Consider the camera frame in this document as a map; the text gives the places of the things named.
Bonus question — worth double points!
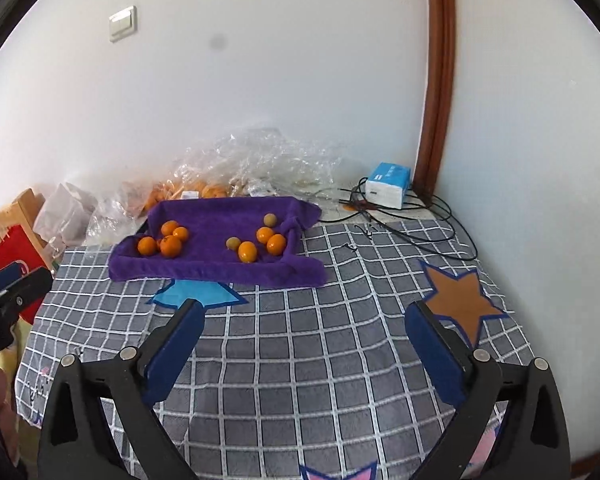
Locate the blue white tissue pack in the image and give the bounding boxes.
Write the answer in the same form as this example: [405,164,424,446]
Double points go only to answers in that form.
[364,162,414,210]

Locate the plastic bag of oranges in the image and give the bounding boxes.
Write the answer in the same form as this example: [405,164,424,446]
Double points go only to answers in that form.
[87,176,233,247]

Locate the white plastic bag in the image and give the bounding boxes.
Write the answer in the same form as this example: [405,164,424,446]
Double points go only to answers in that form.
[32,182,99,247]

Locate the checked grey blanket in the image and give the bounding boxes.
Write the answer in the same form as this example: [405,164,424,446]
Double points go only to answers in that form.
[15,217,576,480]

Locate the white light switch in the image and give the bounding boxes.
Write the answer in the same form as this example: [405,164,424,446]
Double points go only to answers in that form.
[108,5,138,44]

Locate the purple towel-lined tray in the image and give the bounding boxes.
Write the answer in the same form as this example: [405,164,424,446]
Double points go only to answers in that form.
[108,196,327,289]

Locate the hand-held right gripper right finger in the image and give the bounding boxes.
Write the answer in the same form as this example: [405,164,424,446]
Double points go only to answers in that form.
[405,300,571,480]

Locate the crumpled clear plastic bag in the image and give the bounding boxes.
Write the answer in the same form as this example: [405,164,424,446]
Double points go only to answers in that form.
[172,127,345,200]

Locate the brown wooden door frame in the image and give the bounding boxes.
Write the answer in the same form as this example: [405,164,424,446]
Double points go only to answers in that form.
[412,0,457,197]

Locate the black cables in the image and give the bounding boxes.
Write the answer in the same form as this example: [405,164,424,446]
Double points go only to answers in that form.
[336,184,482,262]

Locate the red paper bag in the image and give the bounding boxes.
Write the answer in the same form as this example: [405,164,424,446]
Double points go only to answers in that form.
[0,224,55,323]

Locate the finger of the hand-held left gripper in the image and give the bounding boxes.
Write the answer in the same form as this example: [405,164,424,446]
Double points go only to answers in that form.
[0,266,54,322]
[0,261,25,292]

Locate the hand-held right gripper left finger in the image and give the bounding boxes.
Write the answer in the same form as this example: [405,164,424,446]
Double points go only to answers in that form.
[37,299,206,480]

